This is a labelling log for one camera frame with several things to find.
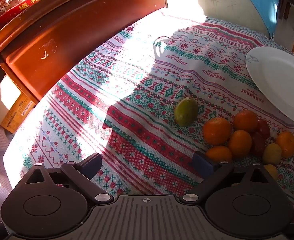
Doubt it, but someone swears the white box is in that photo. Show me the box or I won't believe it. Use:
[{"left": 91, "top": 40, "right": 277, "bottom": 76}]
[{"left": 0, "top": 76, "right": 21, "bottom": 125}]

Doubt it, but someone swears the green citrus fruit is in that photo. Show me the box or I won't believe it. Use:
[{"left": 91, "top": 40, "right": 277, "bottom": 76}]
[{"left": 174, "top": 97, "right": 199, "bottom": 127}]

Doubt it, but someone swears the patterned red green tablecloth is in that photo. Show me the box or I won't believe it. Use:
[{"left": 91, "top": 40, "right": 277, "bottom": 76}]
[{"left": 3, "top": 7, "right": 294, "bottom": 220}]

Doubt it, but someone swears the red gift box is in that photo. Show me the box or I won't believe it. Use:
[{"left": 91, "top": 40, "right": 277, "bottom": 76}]
[{"left": 0, "top": 0, "right": 80, "bottom": 27}]

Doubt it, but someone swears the red tomato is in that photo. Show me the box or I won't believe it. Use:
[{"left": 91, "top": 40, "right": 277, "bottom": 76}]
[
  {"left": 251, "top": 132, "right": 266, "bottom": 157},
  {"left": 257, "top": 119, "right": 271, "bottom": 140}
]

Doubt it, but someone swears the white plate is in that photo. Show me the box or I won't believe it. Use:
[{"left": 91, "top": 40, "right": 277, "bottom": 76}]
[{"left": 245, "top": 46, "right": 294, "bottom": 128}]

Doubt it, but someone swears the orange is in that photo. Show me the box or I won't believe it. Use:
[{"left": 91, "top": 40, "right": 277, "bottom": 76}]
[
  {"left": 205, "top": 145, "right": 233, "bottom": 163},
  {"left": 203, "top": 117, "right": 232, "bottom": 146},
  {"left": 228, "top": 130, "right": 253, "bottom": 158},
  {"left": 233, "top": 109, "right": 259, "bottom": 132},
  {"left": 275, "top": 131, "right": 294, "bottom": 158}
]

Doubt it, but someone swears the blue pillow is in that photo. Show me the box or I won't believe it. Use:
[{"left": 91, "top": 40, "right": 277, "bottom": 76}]
[{"left": 241, "top": 0, "right": 281, "bottom": 39}]

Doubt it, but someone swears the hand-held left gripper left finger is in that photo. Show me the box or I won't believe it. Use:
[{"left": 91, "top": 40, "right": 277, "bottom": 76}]
[{"left": 22, "top": 153, "right": 114, "bottom": 204}]

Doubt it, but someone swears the beige cushion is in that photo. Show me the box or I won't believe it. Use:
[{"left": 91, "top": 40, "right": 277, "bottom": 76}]
[{"left": 193, "top": 0, "right": 270, "bottom": 34}]

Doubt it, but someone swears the brown cardboard box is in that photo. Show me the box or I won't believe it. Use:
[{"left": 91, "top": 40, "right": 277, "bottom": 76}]
[{"left": 0, "top": 91, "right": 36, "bottom": 133}]

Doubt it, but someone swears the red-brown wooden cabinet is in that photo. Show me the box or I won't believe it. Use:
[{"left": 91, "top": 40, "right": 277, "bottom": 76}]
[{"left": 0, "top": 0, "right": 169, "bottom": 102}]

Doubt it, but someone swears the small yellow fruit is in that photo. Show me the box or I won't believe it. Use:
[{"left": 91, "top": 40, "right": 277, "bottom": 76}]
[{"left": 263, "top": 164, "right": 279, "bottom": 180}]

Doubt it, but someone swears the brown kiwi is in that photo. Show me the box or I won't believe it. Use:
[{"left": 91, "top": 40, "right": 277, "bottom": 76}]
[{"left": 262, "top": 143, "right": 283, "bottom": 166}]

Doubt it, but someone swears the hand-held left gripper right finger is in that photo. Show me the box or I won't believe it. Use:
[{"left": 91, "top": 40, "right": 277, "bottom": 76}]
[{"left": 183, "top": 151, "right": 276, "bottom": 202}]

